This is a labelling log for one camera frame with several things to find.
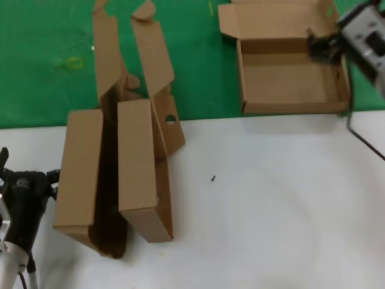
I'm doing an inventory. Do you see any grey left arm cable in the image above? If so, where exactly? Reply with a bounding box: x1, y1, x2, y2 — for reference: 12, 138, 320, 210
26, 254, 39, 289

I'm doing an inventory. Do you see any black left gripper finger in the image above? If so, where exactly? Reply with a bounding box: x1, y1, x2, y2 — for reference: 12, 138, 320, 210
0, 146, 9, 181
46, 169, 60, 201

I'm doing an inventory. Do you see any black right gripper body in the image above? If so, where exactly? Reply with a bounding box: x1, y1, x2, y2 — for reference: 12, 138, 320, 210
341, 45, 385, 99

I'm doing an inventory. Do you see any brown cardboard box dark inside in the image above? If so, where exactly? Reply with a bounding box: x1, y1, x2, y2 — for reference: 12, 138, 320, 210
52, 0, 142, 260

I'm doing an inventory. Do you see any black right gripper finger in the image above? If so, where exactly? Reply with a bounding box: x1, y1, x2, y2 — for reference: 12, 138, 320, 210
309, 45, 343, 65
306, 27, 342, 46

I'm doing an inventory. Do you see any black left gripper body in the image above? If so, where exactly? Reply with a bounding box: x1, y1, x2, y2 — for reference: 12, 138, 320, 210
1, 170, 51, 254

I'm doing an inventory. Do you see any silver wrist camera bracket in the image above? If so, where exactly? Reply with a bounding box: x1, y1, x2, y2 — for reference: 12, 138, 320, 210
0, 194, 13, 244
336, 4, 385, 72

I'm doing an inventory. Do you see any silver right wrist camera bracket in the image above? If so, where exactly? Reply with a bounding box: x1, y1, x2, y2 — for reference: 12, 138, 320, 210
336, 4, 385, 72

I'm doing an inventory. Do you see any green cloth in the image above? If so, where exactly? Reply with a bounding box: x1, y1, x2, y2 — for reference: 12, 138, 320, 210
0, 0, 385, 131

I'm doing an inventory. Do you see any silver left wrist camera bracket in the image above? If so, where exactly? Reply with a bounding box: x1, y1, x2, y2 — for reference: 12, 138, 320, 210
0, 194, 13, 244

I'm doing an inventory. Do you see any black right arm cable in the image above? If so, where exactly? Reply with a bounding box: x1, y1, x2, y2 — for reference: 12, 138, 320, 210
345, 57, 385, 160

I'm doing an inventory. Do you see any yellow tape square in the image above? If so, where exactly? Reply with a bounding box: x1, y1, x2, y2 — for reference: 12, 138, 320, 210
66, 57, 84, 70

